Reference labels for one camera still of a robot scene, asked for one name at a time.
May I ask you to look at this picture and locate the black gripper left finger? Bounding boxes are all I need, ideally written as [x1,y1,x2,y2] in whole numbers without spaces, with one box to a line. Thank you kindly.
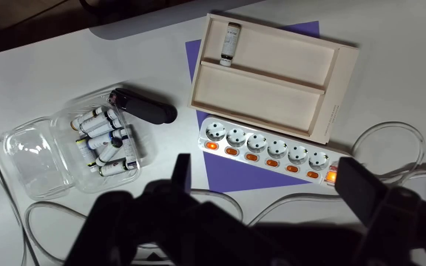
[170,152,194,196]

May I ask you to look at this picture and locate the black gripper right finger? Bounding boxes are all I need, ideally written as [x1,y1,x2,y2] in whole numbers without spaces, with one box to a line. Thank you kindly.
[333,155,391,229]

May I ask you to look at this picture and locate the purple paper sheet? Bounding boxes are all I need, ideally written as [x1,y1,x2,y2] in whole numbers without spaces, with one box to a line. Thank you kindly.
[184,19,342,193]

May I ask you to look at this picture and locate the small white vial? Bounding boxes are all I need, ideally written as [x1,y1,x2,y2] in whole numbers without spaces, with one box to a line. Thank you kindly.
[71,106,104,131]
[94,142,128,167]
[80,115,122,139]
[91,156,142,178]
[104,106,125,130]
[85,127,132,150]

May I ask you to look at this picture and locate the black oblong case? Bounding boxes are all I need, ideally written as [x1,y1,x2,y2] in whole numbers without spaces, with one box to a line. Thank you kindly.
[107,85,179,125]

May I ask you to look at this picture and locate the white power strip orange switches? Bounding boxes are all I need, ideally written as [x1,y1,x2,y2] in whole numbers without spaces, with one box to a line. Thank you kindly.
[197,115,354,189]

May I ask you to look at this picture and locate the beige wooden divided tray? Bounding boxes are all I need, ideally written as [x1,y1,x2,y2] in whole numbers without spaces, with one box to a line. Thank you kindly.
[190,11,361,146]

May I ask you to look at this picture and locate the small white labelled bottle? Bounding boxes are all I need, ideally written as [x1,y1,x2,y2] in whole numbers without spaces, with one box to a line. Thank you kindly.
[218,20,244,68]

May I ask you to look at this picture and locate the clear plastic clamshell container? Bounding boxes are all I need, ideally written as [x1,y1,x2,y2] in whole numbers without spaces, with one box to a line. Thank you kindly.
[0,82,159,201]

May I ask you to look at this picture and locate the white power strip cable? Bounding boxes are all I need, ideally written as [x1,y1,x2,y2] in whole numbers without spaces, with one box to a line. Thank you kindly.
[246,119,426,229]

